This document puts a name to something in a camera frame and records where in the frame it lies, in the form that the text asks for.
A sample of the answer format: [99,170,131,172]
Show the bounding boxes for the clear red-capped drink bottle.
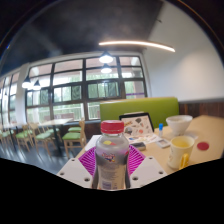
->
[91,119,132,191]

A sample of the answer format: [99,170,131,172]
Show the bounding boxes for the long curved light strip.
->
[98,40,176,53]

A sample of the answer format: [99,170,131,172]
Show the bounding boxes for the flat round red coaster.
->
[196,141,210,151]

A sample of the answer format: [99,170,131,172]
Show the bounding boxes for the small white card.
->
[155,138,172,149]

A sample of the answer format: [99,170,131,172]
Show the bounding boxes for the black-framed tablet with pictures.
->
[118,112,155,139]

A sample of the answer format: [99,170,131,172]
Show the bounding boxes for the cream mug with yellow handle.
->
[166,135,196,171]

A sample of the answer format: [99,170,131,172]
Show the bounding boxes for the white paper sheets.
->
[84,133,161,152]

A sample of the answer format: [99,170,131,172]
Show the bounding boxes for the wooden chairs with green seats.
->
[0,118,87,158]

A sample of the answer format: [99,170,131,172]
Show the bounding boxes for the light wooden dining table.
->
[33,118,74,154]

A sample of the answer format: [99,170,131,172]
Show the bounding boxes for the green upholstered bench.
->
[99,96,180,129]

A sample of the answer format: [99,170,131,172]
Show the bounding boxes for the white bowl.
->
[165,114,194,137]

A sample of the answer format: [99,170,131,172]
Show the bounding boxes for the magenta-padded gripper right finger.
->
[127,144,168,190]

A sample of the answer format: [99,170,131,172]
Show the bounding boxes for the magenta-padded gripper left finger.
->
[56,145,101,190]

